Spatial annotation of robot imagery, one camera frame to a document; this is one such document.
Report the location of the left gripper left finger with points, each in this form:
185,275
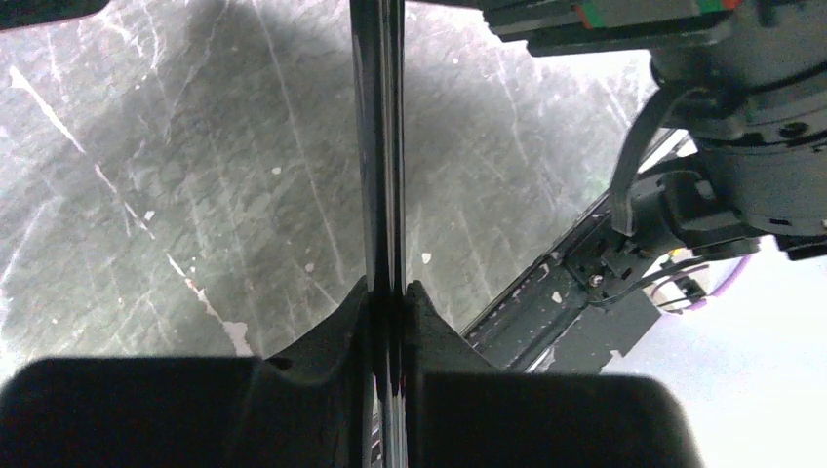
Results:
307,406

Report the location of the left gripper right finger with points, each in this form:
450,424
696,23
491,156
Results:
464,412

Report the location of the pink and black folding umbrella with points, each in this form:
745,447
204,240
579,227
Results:
378,34

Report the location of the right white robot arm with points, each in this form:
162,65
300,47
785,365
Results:
745,79

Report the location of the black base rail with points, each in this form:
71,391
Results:
568,303

